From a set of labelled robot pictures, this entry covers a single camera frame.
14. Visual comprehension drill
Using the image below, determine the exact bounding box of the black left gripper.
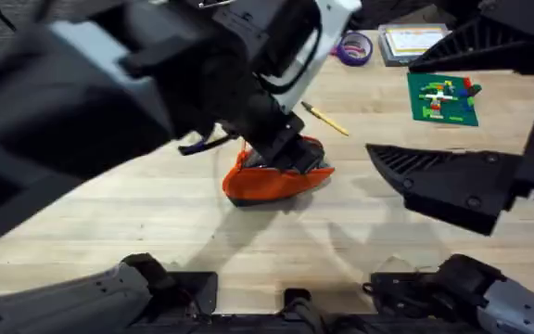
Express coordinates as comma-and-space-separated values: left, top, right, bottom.
121, 0, 326, 175

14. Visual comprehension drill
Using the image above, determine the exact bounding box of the orange zip bag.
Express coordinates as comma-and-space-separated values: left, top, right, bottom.
222, 134, 337, 208

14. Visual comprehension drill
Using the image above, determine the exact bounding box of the green board with toy blocks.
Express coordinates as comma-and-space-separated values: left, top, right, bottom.
406, 71, 483, 128

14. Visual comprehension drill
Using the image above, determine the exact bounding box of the yellow pen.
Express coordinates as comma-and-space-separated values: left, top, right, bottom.
299, 100, 350, 137

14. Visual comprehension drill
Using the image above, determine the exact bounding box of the grey box with label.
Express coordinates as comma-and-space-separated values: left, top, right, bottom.
377, 22, 452, 68

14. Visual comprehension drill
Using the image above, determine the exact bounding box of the dark blue pen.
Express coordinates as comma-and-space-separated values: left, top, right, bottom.
177, 133, 239, 157

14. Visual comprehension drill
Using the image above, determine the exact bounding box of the pale left wrist plate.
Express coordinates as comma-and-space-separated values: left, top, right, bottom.
273, 0, 363, 115

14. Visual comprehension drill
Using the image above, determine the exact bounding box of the purple tape roll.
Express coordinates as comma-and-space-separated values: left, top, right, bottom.
335, 31, 375, 68

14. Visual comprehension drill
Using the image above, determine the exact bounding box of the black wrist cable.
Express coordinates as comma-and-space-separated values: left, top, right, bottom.
256, 26, 323, 96

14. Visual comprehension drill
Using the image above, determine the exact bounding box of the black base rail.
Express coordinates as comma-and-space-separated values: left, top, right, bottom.
122, 271, 481, 334

